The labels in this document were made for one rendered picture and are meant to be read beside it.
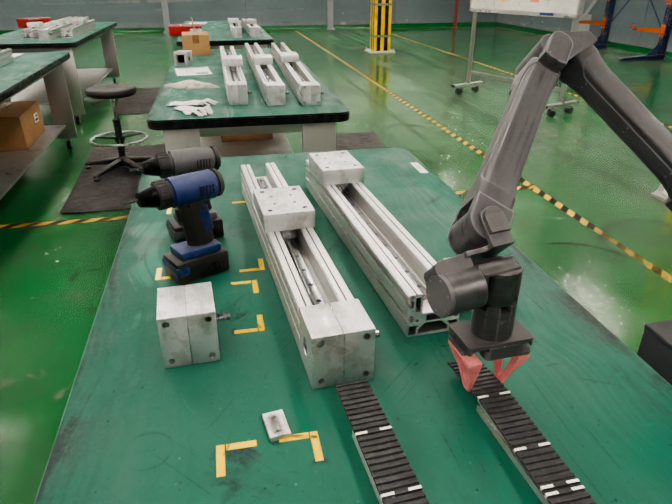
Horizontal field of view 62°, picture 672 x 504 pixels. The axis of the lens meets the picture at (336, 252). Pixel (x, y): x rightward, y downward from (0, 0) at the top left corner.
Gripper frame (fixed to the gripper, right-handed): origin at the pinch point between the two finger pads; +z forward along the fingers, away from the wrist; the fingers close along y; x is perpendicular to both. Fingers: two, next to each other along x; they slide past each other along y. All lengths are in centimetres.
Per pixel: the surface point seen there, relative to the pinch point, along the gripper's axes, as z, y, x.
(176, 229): -1, 42, -66
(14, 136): 49, 150, -378
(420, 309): -2.2, 2.5, -17.7
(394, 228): -5.3, -3.0, -44.5
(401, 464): -0.1, 17.6, 11.5
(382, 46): 68, -349, -983
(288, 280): -5.2, 23.3, -28.6
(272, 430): 2.5, 31.5, -1.2
